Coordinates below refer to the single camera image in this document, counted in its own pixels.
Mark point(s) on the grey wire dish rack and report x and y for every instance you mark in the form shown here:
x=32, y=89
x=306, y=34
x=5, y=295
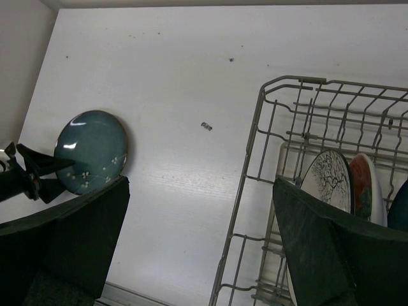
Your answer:
x=295, y=119

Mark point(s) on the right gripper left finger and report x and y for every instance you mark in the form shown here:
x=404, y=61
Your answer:
x=62, y=255

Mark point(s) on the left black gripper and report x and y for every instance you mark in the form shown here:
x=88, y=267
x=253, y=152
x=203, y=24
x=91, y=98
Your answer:
x=15, y=180

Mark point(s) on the red plate blue flower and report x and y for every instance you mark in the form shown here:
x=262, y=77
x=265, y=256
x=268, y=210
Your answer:
x=368, y=198

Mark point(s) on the teal plate white flowers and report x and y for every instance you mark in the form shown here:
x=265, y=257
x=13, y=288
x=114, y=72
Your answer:
x=98, y=144

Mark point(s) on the cream plate tree pattern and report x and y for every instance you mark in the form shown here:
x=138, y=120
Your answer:
x=328, y=179

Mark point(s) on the dark teal plate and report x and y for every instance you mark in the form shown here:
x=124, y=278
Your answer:
x=398, y=212

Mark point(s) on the aluminium rail frame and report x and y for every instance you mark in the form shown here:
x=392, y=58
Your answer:
x=117, y=295

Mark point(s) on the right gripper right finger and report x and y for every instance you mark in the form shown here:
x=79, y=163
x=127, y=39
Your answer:
x=335, y=258

